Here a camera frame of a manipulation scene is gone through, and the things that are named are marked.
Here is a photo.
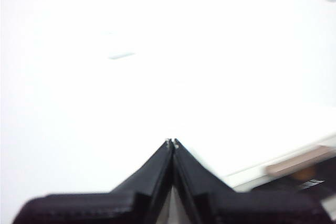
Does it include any metal wire oven rack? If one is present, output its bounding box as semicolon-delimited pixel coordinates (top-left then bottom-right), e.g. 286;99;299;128
299;178;327;189

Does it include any white Toshiba toaster oven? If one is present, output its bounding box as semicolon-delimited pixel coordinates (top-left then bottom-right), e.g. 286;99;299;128
225;132;336;224

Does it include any brown potato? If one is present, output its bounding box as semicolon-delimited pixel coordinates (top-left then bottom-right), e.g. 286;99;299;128
293;167;319;180

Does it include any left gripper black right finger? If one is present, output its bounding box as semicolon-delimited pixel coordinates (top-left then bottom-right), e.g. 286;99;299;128
172;138;332;224

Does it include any glass oven door tan handle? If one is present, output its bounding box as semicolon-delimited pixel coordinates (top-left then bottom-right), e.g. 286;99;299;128
232;140;336;224

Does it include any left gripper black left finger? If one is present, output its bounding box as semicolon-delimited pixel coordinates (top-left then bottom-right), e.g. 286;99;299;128
12;138;174;224

